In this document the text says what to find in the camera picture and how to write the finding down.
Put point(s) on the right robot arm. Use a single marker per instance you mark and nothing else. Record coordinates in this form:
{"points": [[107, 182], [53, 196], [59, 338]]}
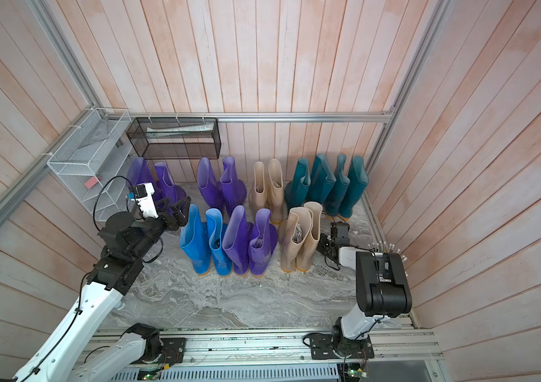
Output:
{"points": [[382, 289]]}

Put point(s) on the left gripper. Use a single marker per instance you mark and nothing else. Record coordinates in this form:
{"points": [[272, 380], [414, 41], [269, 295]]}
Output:
{"points": [[181, 220]]}

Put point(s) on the beige boot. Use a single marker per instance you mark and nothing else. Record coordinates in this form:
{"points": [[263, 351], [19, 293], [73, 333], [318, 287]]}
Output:
{"points": [[293, 233], [305, 256], [275, 193], [257, 198]]}

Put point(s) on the white wire shelf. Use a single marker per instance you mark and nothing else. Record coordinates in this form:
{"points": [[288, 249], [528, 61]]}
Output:
{"points": [[93, 147]]}

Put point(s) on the blue boot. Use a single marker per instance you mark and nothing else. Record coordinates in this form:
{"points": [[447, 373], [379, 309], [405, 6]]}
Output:
{"points": [[194, 242]]}

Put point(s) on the black mesh basket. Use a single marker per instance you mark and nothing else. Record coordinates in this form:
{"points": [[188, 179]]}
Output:
{"points": [[173, 148]]}

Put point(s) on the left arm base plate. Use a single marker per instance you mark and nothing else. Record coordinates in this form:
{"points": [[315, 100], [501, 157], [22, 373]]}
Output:
{"points": [[165, 351]]}

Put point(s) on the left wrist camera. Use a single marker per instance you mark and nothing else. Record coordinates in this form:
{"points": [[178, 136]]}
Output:
{"points": [[142, 195]]}

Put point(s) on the aluminium frame rail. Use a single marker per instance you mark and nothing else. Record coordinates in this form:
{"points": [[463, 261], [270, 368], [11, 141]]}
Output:
{"points": [[275, 117]]}

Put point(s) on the bundle of pencils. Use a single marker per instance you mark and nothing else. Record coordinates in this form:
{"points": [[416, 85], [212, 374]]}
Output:
{"points": [[387, 248]]}

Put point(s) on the teal boot standing back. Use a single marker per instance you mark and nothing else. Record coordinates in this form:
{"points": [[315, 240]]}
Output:
{"points": [[359, 180]]}

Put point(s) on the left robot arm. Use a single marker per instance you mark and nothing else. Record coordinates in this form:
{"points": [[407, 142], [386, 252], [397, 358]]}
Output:
{"points": [[102, 289]]}

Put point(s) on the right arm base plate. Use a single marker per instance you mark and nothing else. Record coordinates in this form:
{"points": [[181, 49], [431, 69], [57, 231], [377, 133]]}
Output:
{"points": [[334, 347]]}

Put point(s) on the paper in black basket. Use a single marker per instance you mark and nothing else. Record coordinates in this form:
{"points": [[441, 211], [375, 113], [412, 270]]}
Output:
{"points": [[190, 131]]}

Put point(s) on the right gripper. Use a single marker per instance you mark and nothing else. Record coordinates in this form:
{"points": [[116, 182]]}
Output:
{"points": [[321, 239]]}

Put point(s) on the pink eraser block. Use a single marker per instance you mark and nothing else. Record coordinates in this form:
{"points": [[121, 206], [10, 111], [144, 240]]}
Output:
{"points": [[92, 182]]}

